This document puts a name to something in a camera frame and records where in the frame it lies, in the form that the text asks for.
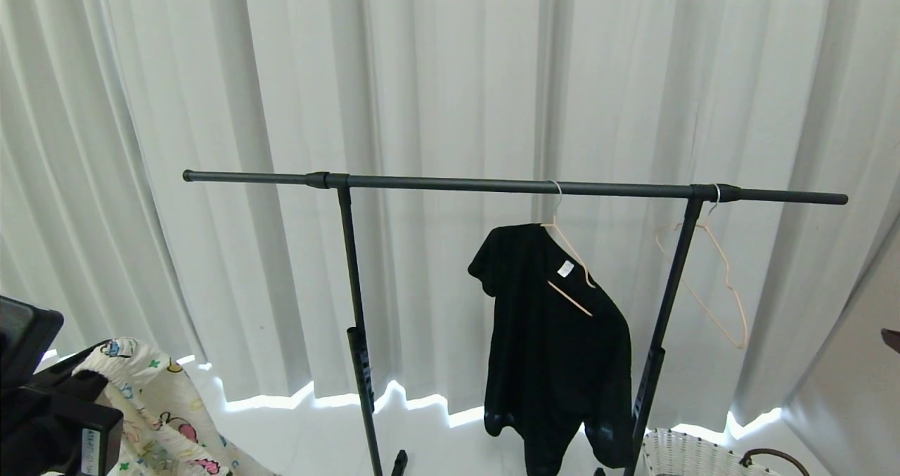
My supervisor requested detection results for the cream printed garment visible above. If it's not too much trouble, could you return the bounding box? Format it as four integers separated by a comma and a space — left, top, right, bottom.
70, 337, 278, 476

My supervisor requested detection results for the white curtain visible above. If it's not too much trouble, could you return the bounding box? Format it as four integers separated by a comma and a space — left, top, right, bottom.
0, 0, 900, 436

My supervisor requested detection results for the black short-sleeved shirt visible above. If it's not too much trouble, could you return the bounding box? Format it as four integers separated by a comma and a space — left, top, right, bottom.
468, 223, 634, 476

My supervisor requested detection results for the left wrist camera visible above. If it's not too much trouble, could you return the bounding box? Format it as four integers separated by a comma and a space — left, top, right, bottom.
0, 295, 65, 392

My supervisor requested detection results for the pink clothes hanger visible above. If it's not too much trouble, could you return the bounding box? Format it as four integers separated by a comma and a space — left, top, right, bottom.
655, 184, 749, 351
539, 180, 598, 318

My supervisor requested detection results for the black clothes rack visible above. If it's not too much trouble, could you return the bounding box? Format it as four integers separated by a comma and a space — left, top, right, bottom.
182, 170, 849, 476

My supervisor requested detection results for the white laundry basket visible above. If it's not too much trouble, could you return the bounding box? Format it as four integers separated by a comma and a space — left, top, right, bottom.
641, 427, 811, 476

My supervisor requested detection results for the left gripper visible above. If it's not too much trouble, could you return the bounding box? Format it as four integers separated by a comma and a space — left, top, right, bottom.
0, 342, 124, 476

